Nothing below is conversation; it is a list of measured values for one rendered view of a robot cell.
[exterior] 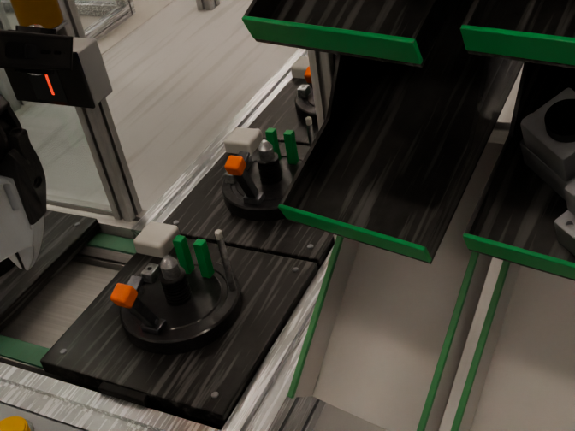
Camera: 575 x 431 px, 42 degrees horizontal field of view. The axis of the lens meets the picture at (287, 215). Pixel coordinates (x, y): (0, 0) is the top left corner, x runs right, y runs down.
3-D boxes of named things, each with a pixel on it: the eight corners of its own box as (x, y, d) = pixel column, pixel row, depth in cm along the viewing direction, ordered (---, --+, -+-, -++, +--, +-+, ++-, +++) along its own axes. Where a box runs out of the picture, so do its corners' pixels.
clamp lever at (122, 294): (156, 332, 82) (123, 302, 76) (141, 327, 83) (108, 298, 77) (169, 302, 84) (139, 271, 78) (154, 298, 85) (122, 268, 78)
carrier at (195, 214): (321, 272, 93) (307, 189, 86) (159, 240, 103) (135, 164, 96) (385, 165, 110) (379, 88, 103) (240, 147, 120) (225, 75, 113)
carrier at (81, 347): (226, 428, 76) (199, 341, 69) (44, 372, 86) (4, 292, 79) (319, 274, 93) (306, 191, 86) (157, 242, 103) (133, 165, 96)
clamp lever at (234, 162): (257, 201, 99) (237, 168, 93) (243, 199, 100) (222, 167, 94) (266, 179, 101) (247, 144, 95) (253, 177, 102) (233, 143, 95)
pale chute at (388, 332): (434, 451, 66) (415, 456, 63) (310, 394, 73) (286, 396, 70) (528, 145, 67) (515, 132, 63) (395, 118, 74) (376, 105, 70)
